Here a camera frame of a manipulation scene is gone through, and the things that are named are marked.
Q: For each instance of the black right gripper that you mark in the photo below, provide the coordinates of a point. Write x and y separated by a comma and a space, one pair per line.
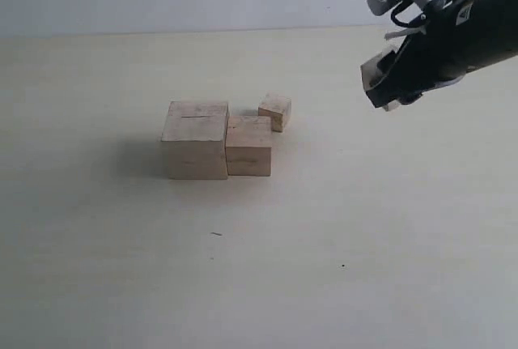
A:
468, 36

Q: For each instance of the medium wooden cube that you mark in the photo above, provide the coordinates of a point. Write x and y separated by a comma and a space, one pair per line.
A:
368, 70

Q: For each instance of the smallest wooden cube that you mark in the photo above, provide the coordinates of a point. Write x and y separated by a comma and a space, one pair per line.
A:
278, 108

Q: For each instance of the tall wooden cube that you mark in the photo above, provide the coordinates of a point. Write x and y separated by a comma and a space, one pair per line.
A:
249, 146

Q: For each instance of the largest wooden cube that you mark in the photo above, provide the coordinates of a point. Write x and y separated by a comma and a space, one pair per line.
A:
194, 140

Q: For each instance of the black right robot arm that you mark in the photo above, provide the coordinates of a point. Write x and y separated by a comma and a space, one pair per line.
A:
465, 36

